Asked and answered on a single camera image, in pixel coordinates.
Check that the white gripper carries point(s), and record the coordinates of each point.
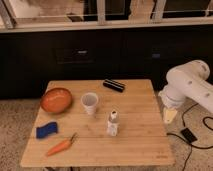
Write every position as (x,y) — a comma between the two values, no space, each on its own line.
(172,99)

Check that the small white bottle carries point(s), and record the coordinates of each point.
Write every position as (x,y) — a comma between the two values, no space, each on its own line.
(112,123)

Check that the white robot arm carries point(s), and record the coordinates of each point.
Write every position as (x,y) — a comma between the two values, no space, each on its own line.
(184,81)

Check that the black power adapter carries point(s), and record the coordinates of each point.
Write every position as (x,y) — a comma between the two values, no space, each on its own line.
(188,135)

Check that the black rectangular case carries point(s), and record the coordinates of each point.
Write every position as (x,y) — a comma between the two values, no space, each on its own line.
(114,85)

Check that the white paper cup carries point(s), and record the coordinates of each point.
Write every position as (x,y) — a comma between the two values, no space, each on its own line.
(90,101)

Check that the orange carrot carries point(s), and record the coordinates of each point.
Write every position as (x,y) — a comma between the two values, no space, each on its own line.
(64,145)

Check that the orange bowl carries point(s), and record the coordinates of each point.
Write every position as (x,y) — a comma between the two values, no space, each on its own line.
(56,100)

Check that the blue sponge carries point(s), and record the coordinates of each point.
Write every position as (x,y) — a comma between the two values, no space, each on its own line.
(46,130)

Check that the dark cabinet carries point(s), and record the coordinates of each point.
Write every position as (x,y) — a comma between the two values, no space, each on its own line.
(29,60)

